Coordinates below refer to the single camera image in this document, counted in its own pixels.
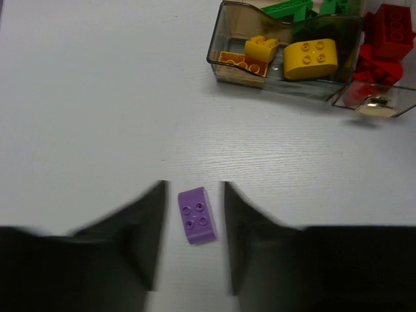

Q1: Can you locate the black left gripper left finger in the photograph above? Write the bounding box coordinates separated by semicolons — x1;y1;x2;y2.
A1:
1;181;168;311

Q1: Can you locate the clear long drawer box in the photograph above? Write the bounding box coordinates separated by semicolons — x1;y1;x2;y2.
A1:
331;0;416;118

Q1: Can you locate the yellow 2x4 lego brick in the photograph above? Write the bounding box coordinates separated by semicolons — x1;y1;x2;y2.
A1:
244;35;280;63

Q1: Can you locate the green 2x2 lego brick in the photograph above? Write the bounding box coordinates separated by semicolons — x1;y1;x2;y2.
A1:
261;0;313;19

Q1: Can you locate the green upside-down 2x3 lego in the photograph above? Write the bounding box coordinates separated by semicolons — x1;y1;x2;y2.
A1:
292;15;318;37

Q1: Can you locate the yellow rounded lego brick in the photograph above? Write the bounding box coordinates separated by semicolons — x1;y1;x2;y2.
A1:
283;38;339;80

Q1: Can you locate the red 2x4 lego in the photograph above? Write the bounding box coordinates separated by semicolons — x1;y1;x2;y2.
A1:
372;4;415;60

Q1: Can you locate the red 2x2 lego brick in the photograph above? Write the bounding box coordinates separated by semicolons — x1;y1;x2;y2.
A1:
343;82;376;107

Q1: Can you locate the clear stepped organizer tray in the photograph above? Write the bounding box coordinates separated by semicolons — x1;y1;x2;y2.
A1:
207;1;364;102

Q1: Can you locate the yellow upside-down lego brick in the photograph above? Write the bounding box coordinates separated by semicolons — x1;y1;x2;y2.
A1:
219;51;268;77

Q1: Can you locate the red curved lego brick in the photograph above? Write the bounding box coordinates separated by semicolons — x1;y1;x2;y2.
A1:
352;44;404;86

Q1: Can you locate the purple sloped lego brick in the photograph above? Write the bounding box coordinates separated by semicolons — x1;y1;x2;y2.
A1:
177;187;217;245

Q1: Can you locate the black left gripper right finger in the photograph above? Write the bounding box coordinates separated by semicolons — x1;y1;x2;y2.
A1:
224;182;415;311

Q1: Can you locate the green upside-down 2x2 lego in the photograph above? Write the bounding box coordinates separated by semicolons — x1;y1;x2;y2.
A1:
318;0;349;15

